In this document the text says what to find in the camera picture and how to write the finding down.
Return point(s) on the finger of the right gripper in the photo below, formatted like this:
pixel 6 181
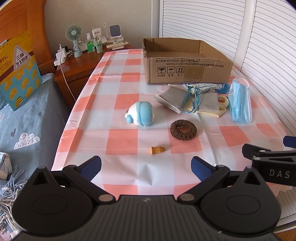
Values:
pixel 289 141
pixel 251 152

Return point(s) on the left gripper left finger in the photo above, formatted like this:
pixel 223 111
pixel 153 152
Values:
pixel 80 178

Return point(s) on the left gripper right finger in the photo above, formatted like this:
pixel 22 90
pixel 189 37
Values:
pixel 211 178

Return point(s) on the brown knitted scrunchie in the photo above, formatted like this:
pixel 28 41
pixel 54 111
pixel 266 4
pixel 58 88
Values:
pixel 183 130

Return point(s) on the blue surgical masks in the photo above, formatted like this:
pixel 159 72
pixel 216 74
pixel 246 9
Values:
pixel 239 101

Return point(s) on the orange foam earplug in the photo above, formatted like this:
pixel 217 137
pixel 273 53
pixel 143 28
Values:
pixel 157 150

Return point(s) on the cream knitted scrunchie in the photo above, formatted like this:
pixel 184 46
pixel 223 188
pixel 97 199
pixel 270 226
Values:
pixel 223 101

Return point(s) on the grey sachet pouch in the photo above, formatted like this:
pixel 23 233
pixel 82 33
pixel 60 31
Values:
pixel 172 98
pixel 206 102

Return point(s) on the blue white plush toy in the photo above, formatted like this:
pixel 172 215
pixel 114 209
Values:
pixel 140 113

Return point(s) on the blue patterned sachet with tassel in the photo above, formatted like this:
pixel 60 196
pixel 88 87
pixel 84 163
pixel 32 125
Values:
pixel 200 88

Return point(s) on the blue bed sheet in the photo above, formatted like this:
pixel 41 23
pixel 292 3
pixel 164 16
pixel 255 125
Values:
pixel 31 134

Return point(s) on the grey fringed blanket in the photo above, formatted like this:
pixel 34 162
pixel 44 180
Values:
pixel 12 183

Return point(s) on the pink checkered tablecloth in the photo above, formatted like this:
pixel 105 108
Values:
pixel 97 126

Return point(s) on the wooden nightstand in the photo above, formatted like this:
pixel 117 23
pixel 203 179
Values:
pixel 72 75

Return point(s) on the yellow blue snack bag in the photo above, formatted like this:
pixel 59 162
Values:
pixel 20 76

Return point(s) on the white power strip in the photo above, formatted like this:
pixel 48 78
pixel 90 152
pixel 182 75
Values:
pixel 61 56

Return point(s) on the brown cardboard box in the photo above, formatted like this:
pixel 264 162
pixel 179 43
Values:
pixel 181 61

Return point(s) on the green box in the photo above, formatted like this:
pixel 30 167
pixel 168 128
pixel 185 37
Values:
pixel 90 46

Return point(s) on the white remote control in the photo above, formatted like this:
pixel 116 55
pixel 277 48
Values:
pixel 117 45

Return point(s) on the green tube bottle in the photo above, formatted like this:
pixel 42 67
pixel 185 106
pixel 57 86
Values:
pixel 98 44

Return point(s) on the green desk fan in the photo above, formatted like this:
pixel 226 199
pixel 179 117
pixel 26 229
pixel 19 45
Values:
pixel 73 33

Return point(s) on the white labelled box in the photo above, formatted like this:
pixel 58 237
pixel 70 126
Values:
pixel 96 32

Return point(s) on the phone stand with tablet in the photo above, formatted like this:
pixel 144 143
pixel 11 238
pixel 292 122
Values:
pixel 115 33

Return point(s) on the wooden headboard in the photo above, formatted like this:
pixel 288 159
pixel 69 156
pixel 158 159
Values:
pixel 18 16

